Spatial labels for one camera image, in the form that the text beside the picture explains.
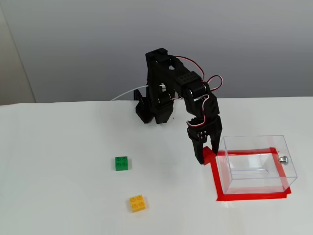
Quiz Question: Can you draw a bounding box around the gripper servo wire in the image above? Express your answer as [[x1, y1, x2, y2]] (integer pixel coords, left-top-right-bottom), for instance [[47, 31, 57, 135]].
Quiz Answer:
[[187, 94, 211, 129]]

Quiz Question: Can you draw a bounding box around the silver metal box lock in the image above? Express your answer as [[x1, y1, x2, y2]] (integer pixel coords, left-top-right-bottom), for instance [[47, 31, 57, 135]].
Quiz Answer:
[[277, 151, 290, 165]]

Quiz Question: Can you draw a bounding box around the red lego brick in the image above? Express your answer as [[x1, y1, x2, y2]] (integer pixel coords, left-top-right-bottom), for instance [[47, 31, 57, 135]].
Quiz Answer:
[[202, 146, 216, 165]]

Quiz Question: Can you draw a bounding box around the looped wrist servo wire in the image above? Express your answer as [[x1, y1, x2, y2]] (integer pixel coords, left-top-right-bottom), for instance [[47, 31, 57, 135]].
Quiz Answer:
[[176, 56, 224, 93]]

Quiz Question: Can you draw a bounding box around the green lego brick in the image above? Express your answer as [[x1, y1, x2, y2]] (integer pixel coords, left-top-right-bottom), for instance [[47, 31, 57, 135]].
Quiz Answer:
[[114, 156, 132, 172]]

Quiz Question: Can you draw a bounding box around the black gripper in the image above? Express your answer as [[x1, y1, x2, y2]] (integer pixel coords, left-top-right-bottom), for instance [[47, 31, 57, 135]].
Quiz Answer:
[[186, 96, 223, 165]]

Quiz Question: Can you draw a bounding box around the red tape frame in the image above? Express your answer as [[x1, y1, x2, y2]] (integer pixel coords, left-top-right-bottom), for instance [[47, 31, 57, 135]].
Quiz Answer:
[[207, 147, 292, 202]]

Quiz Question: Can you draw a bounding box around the yellow lego brick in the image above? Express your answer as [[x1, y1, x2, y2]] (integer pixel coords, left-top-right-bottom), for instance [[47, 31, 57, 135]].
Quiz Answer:
[[129, 194, 147, 213]]

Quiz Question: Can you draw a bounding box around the transparent plastic box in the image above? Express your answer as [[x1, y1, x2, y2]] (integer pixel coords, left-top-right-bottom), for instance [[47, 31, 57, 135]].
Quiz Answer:
[[217, 135, 298, 195]]

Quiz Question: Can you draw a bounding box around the white cable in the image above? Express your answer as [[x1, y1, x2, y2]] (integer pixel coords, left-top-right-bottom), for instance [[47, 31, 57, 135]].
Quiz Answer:
[[111, 85, 149, 101]]

